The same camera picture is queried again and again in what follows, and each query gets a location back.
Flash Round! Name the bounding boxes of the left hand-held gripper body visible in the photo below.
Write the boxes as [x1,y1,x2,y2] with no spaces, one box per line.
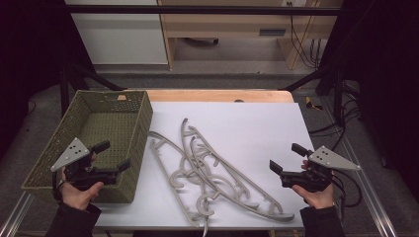
[50,137,120,192]

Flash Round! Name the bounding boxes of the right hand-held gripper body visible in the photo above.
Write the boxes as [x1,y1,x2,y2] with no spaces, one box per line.
[280,145,362,193]

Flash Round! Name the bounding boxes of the olive green woven basket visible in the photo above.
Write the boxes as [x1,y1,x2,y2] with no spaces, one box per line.
[21,89,154,204]

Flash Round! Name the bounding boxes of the person's right hand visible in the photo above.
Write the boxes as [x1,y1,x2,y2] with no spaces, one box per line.
[292,182,336,210]

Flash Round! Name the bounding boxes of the person's left hand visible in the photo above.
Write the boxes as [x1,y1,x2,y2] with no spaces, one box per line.
[59,181,105,211]

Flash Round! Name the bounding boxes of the white table board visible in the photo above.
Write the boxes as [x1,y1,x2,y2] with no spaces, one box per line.
[94,101,314,230]

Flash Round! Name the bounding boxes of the yellow and black tool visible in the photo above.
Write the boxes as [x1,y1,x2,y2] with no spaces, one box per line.
[304,96,324,112]

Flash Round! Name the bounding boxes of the white cabinet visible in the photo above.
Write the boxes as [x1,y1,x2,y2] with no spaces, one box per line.
[64,0,169,66]

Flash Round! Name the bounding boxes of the light wooden desk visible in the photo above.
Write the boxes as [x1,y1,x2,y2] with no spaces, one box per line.
[157,0,344,71]

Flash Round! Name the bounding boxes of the black floor cables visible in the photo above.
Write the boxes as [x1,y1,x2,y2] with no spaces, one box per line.
[308,80,363,152]

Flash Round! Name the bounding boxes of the aluminium rail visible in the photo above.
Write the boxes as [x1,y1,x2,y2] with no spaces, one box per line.
[0,192,35,237]
[324,98,399,237]

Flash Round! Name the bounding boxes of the black hanging cables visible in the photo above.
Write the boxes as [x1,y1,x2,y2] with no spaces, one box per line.
[289,1,323,70]

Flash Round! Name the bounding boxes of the black horizontal frame bar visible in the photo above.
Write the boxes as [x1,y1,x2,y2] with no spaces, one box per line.
[63,4,344,17]

